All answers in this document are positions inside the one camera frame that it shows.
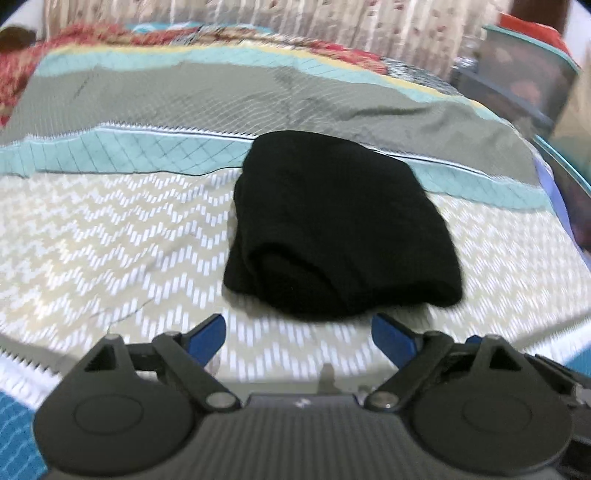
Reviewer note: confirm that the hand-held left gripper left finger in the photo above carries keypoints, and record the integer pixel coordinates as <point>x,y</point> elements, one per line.
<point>205,340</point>

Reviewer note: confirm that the black pants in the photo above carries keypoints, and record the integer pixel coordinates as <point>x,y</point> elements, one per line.
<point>341,221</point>

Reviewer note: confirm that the teal checked bed sheet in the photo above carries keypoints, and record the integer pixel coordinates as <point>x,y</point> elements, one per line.
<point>18,438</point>

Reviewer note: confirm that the beige floral curtain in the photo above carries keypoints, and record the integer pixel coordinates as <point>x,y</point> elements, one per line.
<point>300,23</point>

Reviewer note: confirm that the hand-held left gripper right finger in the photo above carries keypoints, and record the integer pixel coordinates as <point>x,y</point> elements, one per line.
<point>392,336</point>

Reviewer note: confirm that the clear storage bin teal lid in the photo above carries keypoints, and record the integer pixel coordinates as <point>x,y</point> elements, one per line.
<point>521,74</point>

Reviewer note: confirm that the dark bin with teal rim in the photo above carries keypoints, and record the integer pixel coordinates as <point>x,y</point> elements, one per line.
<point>570,194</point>

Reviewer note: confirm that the zigzag patterned quilt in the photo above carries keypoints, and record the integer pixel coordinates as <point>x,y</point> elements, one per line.
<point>115,230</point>

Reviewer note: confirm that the pile of colourful clothes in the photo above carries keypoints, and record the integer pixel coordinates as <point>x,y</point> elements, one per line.
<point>535,30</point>

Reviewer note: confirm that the periwinkle blue mattress cover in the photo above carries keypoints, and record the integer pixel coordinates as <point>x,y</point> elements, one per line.
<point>545,175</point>

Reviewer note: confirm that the red patterned blanket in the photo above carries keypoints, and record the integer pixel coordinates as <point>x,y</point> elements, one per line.
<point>69,50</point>

